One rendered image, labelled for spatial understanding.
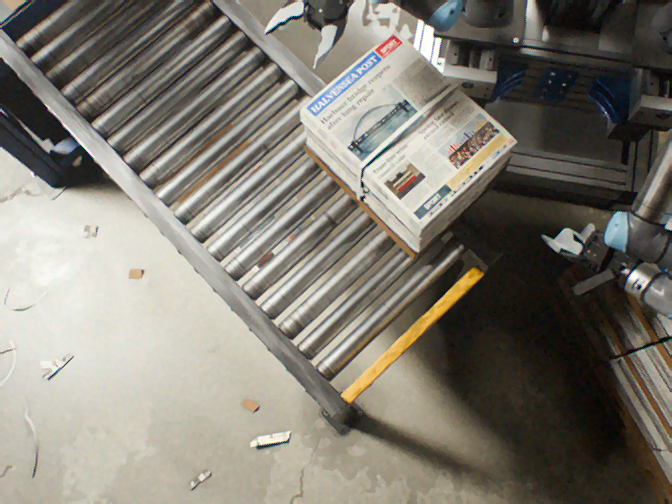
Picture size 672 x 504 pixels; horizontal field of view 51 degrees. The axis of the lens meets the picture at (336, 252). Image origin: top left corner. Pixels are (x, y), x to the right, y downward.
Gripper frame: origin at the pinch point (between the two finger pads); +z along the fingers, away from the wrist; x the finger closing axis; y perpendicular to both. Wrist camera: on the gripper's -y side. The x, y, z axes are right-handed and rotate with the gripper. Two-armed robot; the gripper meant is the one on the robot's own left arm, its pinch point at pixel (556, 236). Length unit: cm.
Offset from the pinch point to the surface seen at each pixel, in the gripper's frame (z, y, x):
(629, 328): -15.6, -23.3, -29.5
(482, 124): 14.9, 22.3, 23.1
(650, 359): -24.4, -26.6, -28.3
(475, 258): 9.5, -9.6, 14.0
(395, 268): 18.8, -15.6, 29.9
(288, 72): 69, 13, 34
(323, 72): 130, -8, -32
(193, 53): 89, 10, 49
